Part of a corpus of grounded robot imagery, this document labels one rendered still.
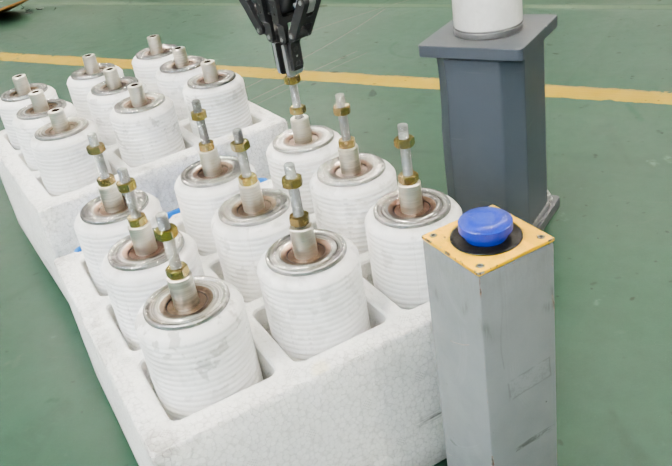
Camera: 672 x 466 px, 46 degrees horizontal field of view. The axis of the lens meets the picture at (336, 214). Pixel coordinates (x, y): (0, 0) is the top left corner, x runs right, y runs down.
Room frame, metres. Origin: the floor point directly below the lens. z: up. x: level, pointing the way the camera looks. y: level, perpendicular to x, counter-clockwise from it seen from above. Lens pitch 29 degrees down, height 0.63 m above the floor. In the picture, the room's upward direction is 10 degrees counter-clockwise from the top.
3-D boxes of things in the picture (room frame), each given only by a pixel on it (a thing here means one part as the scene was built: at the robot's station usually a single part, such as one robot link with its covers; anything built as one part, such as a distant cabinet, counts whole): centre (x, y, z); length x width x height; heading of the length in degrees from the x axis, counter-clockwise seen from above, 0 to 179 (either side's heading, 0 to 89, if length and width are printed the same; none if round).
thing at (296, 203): (0.62, 0.03, 0.31); 0.01 x 0.01 x 0.08
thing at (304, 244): (0.62, 0.03, 0.26); 0.02 x 0.02 x 0.03
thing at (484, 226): (0.50, -0.11, 0.32); 0.04 x 0.04 x 0.02
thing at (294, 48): (0.87, 0.01, 0.37); 0.03 x 0.01 x 0.05; 37
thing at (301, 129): (0.89, 0.02, 0.26); 0.02 x 0.02 x 0.03
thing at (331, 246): (0.62, 0.03, 0.25); 0.08 x 0.08 x 0.01
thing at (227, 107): (1.18, 0.15, 0.16); 0.10 x 0.10 x 0.18
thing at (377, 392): (0.73, 0.08, 0.09); 0.39 x 0.39 x 0.18; 25
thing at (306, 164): (0.89, 0.02, 0.16); 0.10 x 0.10 x 0.18
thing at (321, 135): (0.89, 0.02, 0.25); 0.08 x 0.08 x 0.01
